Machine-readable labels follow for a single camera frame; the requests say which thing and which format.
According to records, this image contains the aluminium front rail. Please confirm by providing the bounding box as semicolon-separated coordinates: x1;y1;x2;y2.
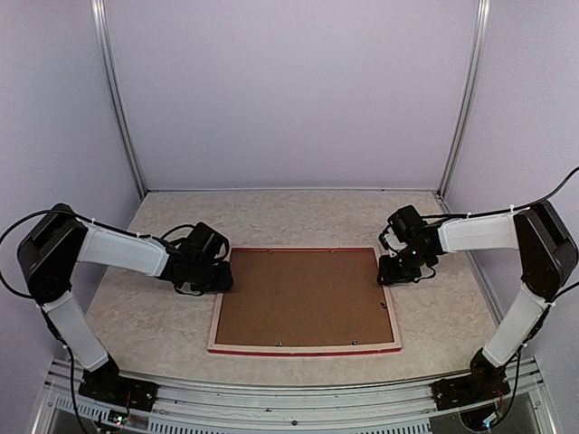
31;356;557;434

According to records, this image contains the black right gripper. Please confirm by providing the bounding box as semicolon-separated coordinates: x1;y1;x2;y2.
378;244;432;285

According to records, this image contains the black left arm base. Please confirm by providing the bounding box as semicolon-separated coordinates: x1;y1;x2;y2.
79;358;158;412

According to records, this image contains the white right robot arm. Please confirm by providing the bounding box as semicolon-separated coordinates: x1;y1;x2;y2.
377;199;578;401

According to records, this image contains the left aluminium corner post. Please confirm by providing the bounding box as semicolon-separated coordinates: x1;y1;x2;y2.
90;0;148;201

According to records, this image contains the brown cardboard backing board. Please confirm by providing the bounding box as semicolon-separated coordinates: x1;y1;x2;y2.
214;248;394;347

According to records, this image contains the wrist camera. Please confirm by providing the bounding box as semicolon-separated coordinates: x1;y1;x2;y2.
378;205;427;252
179;222;230;264

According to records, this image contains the right aluminium corner post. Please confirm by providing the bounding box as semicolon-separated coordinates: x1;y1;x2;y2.
437;0;491;201

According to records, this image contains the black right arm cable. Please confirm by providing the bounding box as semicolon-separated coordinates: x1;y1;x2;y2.
420;166;579;222

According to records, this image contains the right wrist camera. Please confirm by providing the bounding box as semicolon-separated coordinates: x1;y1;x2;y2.
378;205;427;252

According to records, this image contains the wooden picture frame red edge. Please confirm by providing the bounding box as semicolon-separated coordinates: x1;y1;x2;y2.
206;245;404;358

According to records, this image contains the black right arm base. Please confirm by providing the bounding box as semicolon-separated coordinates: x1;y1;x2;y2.
432;352;510;410

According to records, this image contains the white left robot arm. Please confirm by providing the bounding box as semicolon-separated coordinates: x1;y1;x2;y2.
16;203;233;402

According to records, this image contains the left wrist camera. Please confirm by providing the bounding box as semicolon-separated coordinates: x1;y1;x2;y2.
179;222;230;264

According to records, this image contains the aluminium corner post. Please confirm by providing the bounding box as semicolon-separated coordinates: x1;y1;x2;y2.
437;0;491;201
90;0;148;201

